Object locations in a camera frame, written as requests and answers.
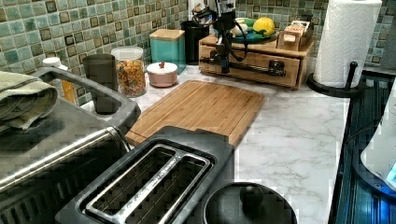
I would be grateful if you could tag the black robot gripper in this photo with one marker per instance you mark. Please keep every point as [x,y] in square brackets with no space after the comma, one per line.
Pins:
[224,23]

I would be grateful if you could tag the black drawer handle bar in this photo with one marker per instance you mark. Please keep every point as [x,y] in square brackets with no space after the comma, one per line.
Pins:
[274,68]

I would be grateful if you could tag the wooden drawer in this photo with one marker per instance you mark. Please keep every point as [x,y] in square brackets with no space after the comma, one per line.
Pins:
[295,68]

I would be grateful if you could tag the wooden drawer cabinet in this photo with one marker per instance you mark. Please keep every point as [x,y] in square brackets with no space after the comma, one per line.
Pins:
[269,47]

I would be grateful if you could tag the white garlic bulb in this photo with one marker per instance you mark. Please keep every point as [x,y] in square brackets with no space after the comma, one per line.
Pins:
[239,29]

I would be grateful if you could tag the teal fruit plate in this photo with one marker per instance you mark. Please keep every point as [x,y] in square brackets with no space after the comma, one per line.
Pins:
[251,37]

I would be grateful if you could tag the black utensil cup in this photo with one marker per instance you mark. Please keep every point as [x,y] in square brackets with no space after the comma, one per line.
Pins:
[193,34]

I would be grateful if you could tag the green fruit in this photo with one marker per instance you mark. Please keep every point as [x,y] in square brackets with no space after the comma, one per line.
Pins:
[247,21]

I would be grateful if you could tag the yellow lemon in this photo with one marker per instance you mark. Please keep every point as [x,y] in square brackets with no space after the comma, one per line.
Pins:
[264,26]

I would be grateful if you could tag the teal canister with wooden lid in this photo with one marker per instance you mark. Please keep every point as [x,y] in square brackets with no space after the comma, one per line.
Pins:
[168,45]

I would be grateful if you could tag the bamboo cutting board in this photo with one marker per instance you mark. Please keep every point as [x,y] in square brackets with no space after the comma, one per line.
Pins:
[200,105]

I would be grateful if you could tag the pink pot with white lid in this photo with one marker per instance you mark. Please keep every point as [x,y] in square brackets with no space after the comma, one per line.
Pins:
[162,74]

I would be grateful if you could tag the wooden box with label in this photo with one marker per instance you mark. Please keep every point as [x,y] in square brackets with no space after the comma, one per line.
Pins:
[295,36]

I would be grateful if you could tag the glass jar of pasta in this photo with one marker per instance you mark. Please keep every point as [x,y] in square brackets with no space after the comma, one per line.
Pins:
[130,70]

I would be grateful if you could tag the dark grey cup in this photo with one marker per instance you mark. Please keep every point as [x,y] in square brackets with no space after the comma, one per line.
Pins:
[101,69]

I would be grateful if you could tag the black paper towel holder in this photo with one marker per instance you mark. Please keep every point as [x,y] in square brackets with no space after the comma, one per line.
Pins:
[342,90]

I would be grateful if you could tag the white paper towel roll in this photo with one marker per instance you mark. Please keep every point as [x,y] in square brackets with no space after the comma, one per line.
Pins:
[347,33]

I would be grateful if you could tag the black two-slot toaster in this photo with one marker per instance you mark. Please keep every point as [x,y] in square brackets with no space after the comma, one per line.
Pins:
[160,181]

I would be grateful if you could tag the black round lid knob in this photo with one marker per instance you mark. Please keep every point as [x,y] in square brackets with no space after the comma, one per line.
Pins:
[251,195]

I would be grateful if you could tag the grey pot lid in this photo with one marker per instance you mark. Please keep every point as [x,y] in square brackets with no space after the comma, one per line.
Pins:
[224,207]

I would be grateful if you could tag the bottle with white cap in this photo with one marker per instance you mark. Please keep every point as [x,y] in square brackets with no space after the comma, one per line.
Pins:
[64,88]

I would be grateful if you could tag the green folded towel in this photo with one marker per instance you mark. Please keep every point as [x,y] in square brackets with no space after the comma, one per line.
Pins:
[23,100]

